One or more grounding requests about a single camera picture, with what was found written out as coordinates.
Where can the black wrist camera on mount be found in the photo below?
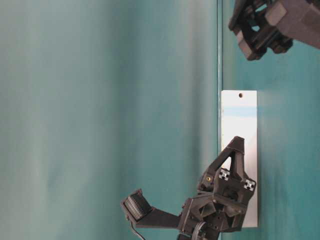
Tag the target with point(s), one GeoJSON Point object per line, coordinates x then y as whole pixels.
{"type": "Point", "coordinates": [137, 209]}

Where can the black rod-holding gripper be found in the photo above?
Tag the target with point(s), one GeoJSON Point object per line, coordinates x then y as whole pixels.
{"type": "Point", "coordinates": [260, 25]}

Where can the white wooden board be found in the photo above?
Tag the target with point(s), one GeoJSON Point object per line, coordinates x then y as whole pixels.
{"type": "Point", "coordinates": [239, 118]}

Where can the black board-holding gripper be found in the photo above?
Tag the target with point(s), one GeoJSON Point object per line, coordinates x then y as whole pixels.
{"type": "Point", "coordinates": [223, 209]}

